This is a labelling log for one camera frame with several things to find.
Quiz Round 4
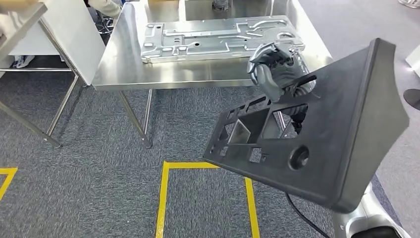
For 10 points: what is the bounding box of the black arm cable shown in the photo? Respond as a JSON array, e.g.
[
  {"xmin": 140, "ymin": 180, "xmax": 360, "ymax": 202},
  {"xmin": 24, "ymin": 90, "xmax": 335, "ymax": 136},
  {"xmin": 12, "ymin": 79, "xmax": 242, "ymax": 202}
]
[{"xmin": 284, "ymin": 192, "xmax": 332, "ymax": 238}]

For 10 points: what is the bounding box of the person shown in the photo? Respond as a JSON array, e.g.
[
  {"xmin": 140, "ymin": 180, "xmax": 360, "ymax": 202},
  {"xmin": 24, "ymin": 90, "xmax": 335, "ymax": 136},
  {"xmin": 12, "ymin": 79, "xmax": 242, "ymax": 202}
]
[{"xmin": 83, "ymin": 0, "xmax": 122, "ymax": 19}]

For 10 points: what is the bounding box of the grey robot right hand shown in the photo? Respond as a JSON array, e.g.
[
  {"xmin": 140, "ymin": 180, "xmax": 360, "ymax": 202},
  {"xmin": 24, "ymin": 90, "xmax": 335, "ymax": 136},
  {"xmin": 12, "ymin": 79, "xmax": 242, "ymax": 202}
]
[{"xmin": 247, "ymin": 41, "xmax": 312, "ymax": 103}]

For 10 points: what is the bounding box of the grey corrugated hose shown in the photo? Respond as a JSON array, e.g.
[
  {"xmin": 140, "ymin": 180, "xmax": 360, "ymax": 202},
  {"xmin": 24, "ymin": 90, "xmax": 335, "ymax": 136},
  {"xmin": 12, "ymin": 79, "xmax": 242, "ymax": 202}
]
[{"xmin": 211, "ymin": 0, "xmax": 233, "ymax": 12}]

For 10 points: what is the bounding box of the black round floor object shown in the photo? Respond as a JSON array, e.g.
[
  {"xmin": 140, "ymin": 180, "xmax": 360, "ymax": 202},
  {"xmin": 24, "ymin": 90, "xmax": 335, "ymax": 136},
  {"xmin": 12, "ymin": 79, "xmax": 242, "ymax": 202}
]
[{"xmin": 403, "ymin": 88, "xmax": 420, "ymax": 112}]

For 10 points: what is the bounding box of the black plastic plate bracket part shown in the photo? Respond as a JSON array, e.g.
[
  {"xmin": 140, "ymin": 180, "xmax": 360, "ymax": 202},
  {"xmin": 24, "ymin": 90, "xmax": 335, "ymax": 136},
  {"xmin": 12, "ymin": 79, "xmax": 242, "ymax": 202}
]
[{"xmin": 203, "ymin": 38, "xmax": 410, "ymax": 214}]

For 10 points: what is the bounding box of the stainless steel workbench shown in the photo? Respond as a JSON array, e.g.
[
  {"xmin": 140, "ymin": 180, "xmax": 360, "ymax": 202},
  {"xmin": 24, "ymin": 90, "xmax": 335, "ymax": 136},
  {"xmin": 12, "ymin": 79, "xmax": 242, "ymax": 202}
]
[{"xmin": 92, "ymin": 0, "xmax": 335, "ymax": 149}]

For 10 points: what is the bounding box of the stamped grey metal plate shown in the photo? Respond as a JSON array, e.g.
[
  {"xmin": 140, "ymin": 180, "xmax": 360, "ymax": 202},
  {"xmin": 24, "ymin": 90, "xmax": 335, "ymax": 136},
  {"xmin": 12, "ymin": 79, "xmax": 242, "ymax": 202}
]
[{"xmin": 140, "ymin": 15, "xmax": 306, "ymax": 64}]

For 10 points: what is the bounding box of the white floor object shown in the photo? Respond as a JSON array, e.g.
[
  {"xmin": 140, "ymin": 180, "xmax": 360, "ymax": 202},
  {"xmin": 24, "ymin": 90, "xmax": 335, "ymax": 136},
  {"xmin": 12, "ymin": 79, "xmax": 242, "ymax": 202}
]
[{"xmin": 405, "ymin": 44, "xmax": 420, "ymax": 79}]

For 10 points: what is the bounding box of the black office chair base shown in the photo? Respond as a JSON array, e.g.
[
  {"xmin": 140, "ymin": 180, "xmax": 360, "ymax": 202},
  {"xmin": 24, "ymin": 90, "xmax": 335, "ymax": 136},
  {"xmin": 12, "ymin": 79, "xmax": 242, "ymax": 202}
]
[{"xmin": 97, "ymin": 16, "xmax": 114, "ymax": 35}]

